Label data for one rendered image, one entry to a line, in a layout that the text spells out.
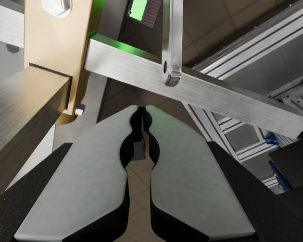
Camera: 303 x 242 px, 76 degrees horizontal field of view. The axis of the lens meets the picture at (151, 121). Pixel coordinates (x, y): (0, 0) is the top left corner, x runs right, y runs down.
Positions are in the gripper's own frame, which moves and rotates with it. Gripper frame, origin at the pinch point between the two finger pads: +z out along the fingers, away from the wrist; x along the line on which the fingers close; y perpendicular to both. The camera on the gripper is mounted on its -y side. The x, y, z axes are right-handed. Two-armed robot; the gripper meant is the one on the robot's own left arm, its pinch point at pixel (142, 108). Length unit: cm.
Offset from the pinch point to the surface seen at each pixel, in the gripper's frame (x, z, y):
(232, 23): 42, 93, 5
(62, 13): -6.2, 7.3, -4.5
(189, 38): 22, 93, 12
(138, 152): -5, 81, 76
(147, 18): 0.4, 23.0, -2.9
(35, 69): -9.5, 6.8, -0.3
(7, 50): -27.2, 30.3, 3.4
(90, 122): -11.3, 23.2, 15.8
